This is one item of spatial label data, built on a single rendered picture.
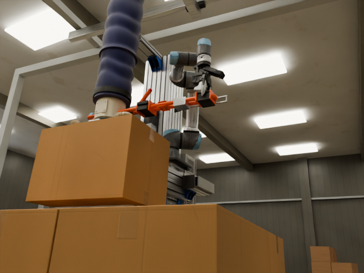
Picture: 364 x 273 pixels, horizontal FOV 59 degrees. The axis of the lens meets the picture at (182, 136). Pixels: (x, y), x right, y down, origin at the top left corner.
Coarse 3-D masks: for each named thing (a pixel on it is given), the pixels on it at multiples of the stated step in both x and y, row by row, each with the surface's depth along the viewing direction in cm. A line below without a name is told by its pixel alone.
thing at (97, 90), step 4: (96, 88) 183; (100, 88) 181; (104, 88) 180; (108, 88) 180; (112, 88) 180; (116, 88) 181; (120, 88) 182; (96, 92) 182; (100, 92) 180; (112, 92) 180; (116, 92) 180; (120, 92) 181; (124, 92) 183; (128, 92) 186; (128, 96) 186
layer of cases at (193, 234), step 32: (0, 224) 82; (32, 224) 78; (64, 224) 74; (96, 224) 71; (128, 224) 68; (160, 224) 65; (192, 224) 62; (224, 224) 64; (0, 256) 79; (32, 256) 75; (64, 256) 71; (96, 256) 68; (128, 256) 65; (160, 256) 62; (192, 256) 60; (224, 256) 62; (256, 256) 89
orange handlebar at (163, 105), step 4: (212, 96) 157; (216, 96) 158; (188, 100) 162; (192, 100) 161; (216, 100) 160; (152, 104) 171; (156, 104) 170; (160, 104) 168; (164, 104) 168; (168, 104) 167; (172, 104) 166; (192, 104) 165; (196, 104) 165; (128, 108) 177; (132, 108) 176; (156, 108) 174; (160, 108) 171; (164, 108) 170; (168, 108) 170; (88, 116) 189; (92, 116) 188
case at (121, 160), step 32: (64, 128) 169; (96, 128) 159; (128, 128) 150; (64, 160) 160; (96, 160) 151; (128, 160) 145; (160, 160) 172; (32, 192) 162; (64, 192) 153; (96, 192) 144; (128, 192) 142; (160, 192) 168
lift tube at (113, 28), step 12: (120, 0) 202; (132, 0) 206; (144, 0) 222; (108, 12) 205; (120, 12) 200; (132, 12) 202; (108, 24) 200; (120, 24) 197; (132, 24) 199; (108, 36) 194; (120, 36) 193; (132, 36) 197; (120, 48) 191; (132, 48) 196
